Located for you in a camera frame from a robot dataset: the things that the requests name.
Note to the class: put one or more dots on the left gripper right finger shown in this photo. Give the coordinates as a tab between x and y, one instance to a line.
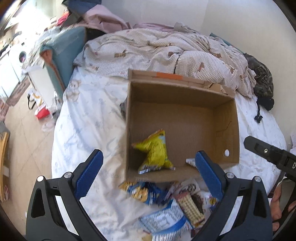
242	212

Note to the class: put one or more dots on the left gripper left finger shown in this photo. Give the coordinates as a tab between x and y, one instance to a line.
55	211

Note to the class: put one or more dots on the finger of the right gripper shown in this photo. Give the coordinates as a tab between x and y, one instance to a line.
284	160

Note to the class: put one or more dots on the wafer biscuit packet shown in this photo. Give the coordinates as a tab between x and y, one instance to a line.
190	209

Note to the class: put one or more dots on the red sausage stick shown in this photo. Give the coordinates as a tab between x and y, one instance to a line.
191	162

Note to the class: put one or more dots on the blue white snack bag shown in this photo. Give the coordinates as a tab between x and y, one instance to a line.
167	224

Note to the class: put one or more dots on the blue yellow snack bag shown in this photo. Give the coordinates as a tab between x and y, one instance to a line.
145	192

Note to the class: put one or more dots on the person's right hand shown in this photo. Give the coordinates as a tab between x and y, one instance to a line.
275	207

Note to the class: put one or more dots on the black white cartoon packet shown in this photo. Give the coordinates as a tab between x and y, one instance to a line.
190	186

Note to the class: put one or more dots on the dark camouflage garment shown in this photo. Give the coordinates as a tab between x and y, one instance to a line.
264	85

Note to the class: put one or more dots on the white printed bed sheet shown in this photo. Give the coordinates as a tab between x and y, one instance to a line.
90	119

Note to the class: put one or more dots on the brown cardboard box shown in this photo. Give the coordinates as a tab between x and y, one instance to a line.
195	115

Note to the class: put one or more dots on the red white bag on floor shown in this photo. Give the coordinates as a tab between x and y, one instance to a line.
35	101

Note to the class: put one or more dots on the white bedside cabinet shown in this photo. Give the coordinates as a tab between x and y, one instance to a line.
47	84

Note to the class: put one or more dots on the checkered beige quilt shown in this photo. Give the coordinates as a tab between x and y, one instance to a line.
181	51

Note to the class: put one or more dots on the teal pillow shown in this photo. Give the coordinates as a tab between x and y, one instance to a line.
59	54

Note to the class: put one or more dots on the pink cloth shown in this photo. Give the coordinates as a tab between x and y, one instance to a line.
101	18

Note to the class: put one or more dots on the dark blue jacket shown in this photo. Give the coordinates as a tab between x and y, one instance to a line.
80	7

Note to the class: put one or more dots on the wooden crib rail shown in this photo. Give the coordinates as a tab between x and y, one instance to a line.
4	170

